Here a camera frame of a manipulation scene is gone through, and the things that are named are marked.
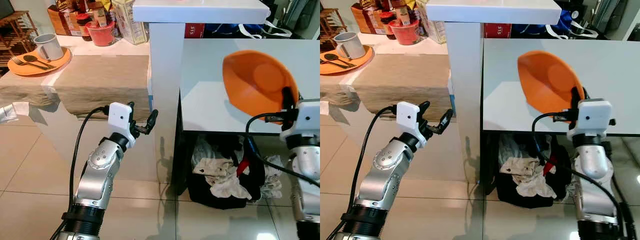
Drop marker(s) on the black laundry basket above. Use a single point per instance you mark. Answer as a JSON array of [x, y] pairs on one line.
[[505, 192], [200, 192]]

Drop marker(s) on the brown tin can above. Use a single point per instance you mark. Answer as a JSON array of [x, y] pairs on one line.
[[100, 16], [403, 15]]

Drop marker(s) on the cream crumpled cloth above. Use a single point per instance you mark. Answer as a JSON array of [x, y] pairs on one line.
[[220, 172], [525, 172]]

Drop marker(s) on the orange bowl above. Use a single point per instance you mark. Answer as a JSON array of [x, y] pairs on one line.
[[255, 80], [545, 75]]

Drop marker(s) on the white patterned cloth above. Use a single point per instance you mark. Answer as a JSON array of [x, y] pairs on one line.
[[272, 177]]

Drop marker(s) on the dark jar red lid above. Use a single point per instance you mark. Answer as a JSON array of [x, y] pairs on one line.
[[84, 27], [386, 26]]

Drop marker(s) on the grey white cloth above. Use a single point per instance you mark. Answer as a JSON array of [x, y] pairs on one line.
[[210, 147], [515, 147]]

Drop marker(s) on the pale grey table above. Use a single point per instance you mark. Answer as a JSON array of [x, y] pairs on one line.
[[210, 110], [505, 110]]

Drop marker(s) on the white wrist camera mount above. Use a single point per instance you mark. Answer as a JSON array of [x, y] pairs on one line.
[[595, 117], [309, 117], [119, 116], [407, 116]]

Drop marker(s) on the crumpled white plastic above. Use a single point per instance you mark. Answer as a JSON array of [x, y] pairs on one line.
[[12, 112]]

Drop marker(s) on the white flour bag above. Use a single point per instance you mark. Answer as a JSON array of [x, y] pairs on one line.
[[431, 22], [130, 22]]

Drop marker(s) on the metal spoon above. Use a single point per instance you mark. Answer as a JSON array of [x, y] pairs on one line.
[[31, 58], [331, 57]]

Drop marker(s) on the brown bread loaf package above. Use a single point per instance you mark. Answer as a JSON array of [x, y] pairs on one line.
[[362, 21], [59, 22]]

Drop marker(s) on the metal fork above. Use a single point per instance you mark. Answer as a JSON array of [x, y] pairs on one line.
[[22, 62], [332, 63]]

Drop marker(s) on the orange plate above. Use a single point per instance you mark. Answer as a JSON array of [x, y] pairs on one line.
[[360, 64], [57, 64]]

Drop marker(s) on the beige cloth placemat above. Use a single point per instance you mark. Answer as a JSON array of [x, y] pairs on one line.
[[100, 85], [400, 80], [335, 92], [25, 90]]

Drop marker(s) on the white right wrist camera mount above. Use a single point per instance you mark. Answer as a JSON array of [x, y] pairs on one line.
[[309, 117], [595, 117]]

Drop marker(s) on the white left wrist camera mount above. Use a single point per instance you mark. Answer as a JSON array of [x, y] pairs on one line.
[[119, 116], [407, 116]]

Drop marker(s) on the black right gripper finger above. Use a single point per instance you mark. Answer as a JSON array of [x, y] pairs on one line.
[[288, 97], [577, 97]]

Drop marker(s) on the wooden slatted rack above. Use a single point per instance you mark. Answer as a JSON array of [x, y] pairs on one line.
[[327, 22], [12, 40]]

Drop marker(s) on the red plastic bowl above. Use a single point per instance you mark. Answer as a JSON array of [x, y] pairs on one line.
[[101, 36], [404, 35]]

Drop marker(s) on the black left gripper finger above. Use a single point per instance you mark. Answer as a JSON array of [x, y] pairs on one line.
[[424, 106], [446, 121], [131, 105], [152, 121]]

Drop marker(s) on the dark grey bag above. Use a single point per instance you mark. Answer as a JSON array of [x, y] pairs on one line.
[[300, 15], [600, 15]]

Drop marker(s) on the red printed box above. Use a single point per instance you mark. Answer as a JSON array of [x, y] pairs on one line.
[[497, 31], [194, 31]]

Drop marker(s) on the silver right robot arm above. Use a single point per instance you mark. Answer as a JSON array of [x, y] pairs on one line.
[[305, 165], [592, 165]]

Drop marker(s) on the grey mug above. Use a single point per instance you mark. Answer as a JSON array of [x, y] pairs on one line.
[[352, 46], [52, 47]]

